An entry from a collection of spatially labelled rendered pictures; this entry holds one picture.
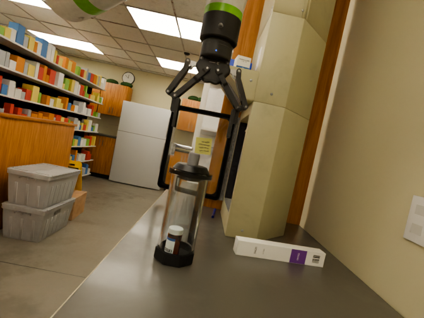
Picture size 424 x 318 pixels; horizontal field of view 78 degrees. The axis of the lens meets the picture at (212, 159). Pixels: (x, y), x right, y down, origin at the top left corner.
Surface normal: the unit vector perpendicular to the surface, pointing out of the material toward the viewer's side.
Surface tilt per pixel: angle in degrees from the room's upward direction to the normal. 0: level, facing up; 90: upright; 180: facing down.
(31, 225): 96
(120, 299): 0
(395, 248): 90
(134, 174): 90
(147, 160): 90
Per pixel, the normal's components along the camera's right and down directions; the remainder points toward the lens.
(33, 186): 0.00, 0.15
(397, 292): -0.98, -0.20
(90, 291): 0.20, -0.98
